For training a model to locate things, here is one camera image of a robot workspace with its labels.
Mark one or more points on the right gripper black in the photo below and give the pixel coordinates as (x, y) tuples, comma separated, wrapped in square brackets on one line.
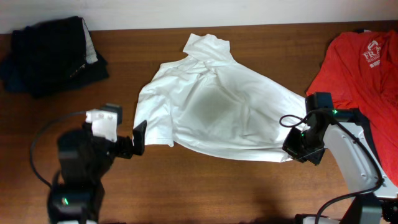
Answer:
[(298, 147)]

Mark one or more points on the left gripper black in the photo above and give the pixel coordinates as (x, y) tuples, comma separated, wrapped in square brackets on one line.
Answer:
[(125, 147)]

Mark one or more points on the white t-shirt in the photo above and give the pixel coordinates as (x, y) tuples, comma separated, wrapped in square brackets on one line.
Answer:
[(211, 104)]

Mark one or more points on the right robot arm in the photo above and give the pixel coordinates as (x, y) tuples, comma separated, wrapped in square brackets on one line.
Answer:
[(347, 134)]

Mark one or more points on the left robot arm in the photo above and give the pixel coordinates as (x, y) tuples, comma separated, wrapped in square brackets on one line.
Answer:
[(77, 192)]

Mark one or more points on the dark navy garment under red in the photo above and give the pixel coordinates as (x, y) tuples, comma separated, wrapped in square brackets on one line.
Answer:
[(361, 45)]

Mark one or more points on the grey white folded garment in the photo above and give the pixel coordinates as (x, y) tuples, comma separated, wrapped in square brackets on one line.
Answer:
[(90, 55)]

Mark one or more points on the red t-shirt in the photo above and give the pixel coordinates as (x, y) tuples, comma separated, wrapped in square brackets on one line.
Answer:
[(332, 78)]

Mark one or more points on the folded black garment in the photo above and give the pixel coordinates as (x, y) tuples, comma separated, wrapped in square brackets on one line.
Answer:
[(53, 55)]

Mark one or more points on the folded navy garment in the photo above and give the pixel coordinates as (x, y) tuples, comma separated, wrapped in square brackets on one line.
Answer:
[(12, 74)]

